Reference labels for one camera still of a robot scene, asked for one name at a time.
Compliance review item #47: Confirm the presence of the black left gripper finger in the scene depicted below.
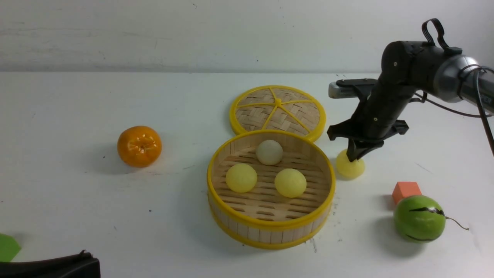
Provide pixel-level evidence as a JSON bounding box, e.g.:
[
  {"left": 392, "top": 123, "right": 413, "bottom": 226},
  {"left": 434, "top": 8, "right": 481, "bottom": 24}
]
[{"left": 0, "top": 250, "right": 101, "bottom": 278}]

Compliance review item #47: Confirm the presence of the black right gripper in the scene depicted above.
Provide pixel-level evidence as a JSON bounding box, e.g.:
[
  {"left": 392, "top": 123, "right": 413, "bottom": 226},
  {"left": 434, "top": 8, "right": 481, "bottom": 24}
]
[{"left": 327, "top": 118, "right": 409, "bottom": 162}]

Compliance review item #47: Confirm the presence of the yellow bun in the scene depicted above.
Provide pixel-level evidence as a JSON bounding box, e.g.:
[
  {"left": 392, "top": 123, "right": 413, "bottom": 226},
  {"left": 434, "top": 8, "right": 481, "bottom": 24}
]
[
  {"left": 274, "top": 168, "right": 307, "bottom": 198},
  {"left": 335, "top": 149, "right": 366, "bottom": 180},
  {"left": 225, "top": 163, "right": 258, "bottom": 193}
]

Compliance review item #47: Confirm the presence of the white cream bun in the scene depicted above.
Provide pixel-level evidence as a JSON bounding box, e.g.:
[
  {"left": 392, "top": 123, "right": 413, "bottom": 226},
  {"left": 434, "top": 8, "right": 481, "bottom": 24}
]
[{"left": 255, "top": 140, "right": 283, "bottom": 166}]

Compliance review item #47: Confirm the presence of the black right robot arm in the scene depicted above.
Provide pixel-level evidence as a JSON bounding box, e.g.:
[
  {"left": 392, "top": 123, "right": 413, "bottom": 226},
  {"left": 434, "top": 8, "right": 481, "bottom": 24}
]
[{"left": 327, "top": 41, "right": 493, "bottom": 162}]

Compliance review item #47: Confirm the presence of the yellow-rimmed woven steamer lid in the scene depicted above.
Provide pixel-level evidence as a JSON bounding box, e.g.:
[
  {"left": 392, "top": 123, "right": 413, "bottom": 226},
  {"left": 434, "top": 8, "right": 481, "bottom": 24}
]
[{"left": 228, "top": 85, "right": 327, "bottom": 142}]

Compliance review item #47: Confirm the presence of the yellow-rimmed bamboo steamer tray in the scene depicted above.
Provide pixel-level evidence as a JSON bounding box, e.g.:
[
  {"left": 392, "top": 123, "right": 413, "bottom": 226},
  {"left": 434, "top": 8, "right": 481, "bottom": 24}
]
[{"left": 206, "top": 130, "right": 336, "bottom": 249}]

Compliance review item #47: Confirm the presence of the orange foam block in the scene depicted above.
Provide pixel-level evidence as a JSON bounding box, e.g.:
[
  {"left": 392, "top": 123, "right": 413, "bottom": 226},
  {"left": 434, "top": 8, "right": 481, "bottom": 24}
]
[{"left": 391, "top": 181, "right": 422, "bottom": 205}]

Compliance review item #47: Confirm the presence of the green foam block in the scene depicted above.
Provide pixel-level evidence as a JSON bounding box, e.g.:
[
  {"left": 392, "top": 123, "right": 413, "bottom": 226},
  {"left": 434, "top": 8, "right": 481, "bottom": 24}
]
[{"left": 0, "top": 233, "right": 21, "bottom": 263}]

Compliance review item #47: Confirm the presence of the green toy watermelon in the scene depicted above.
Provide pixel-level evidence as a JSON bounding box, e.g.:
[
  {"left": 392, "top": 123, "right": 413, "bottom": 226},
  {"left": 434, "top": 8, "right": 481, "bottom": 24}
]
[{"left": 393, "top": 195, "right": 470, "bottom": 243}]

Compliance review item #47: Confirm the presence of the orange toy tangerine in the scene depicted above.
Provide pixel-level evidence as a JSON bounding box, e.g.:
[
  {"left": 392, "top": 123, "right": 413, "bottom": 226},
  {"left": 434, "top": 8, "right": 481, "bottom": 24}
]
[{"left": 117, "top": 125, "right": 162, "bottom": 168}]

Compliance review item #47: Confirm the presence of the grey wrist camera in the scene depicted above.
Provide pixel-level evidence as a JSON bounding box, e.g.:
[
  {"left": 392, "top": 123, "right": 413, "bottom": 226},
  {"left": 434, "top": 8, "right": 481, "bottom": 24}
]
[{"left": 328, "top": 78, "right": 377, "bottom": 100}]

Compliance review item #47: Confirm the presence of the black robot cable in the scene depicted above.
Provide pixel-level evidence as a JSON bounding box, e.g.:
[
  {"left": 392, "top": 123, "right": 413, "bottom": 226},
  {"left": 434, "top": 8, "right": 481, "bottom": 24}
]
[{"left": 415, "top": 18, "right": 494, "bottom": 159}]

